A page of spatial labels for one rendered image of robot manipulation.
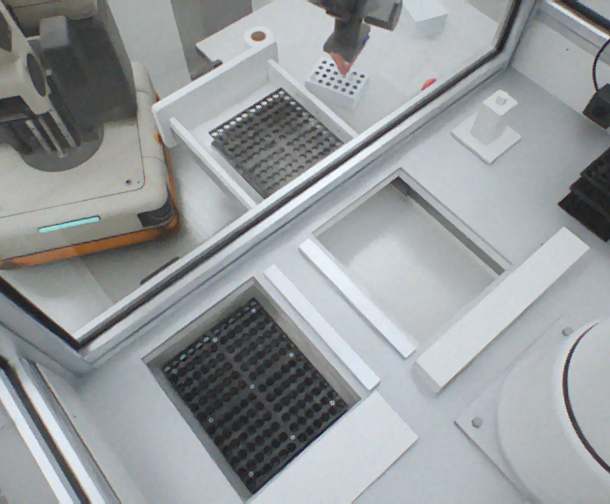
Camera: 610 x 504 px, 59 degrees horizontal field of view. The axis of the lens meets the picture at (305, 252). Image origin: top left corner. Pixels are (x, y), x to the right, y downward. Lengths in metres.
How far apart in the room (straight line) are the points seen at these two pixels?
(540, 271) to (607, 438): 0.33
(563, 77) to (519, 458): 0.66
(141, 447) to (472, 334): 0.46
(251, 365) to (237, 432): 0.10
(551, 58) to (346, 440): 0.74
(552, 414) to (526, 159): 0.50
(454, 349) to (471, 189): 0.30
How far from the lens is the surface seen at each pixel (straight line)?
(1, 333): 0.65
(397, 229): 1.00
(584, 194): 0.92
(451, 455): 0.76
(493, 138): 0.98
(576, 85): 1.08
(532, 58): 1.11
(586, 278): 0.91
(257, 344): 0.82
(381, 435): 0.74
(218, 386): 0.84
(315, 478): 0.72
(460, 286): 0.97
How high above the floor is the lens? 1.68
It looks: 62 degrees down
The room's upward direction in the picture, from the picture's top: 1 degrees counter-clockwise
